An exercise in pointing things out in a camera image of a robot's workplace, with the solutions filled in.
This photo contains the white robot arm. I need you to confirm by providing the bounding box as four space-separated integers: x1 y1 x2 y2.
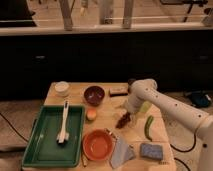
124 79 213 171

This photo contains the orange bowl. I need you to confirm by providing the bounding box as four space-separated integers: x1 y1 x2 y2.
82 129 115 162

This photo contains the blue sponge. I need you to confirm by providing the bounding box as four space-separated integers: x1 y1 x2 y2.
140 143 163 160

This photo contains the grey folded cloth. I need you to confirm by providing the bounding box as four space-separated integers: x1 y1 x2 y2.
110 138 135 169

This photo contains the brown rectangular block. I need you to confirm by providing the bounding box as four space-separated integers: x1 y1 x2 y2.
109 87 128 97

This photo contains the white spatula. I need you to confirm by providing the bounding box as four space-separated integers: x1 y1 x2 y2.
57 101 69 144

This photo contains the light green cup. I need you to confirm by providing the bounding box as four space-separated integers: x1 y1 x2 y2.
140 101 152 113

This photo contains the small white cup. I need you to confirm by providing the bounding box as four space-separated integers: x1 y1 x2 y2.
55 81 69 97

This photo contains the black cable on floor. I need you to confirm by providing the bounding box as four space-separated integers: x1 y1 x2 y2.
170 133 198 171

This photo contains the black cable left floor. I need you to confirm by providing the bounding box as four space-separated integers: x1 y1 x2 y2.
0 112 30 144

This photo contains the peach fruit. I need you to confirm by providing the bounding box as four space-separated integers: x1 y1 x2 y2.
86 109 97 121

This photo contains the green plastic tray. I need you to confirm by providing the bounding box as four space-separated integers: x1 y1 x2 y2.
22 106 85 168

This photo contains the dark purple bowl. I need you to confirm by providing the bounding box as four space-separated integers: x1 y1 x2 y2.
84 86 105 106

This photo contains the dark red grape bunch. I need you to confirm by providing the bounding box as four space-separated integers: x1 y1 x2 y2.
116 113 131 129

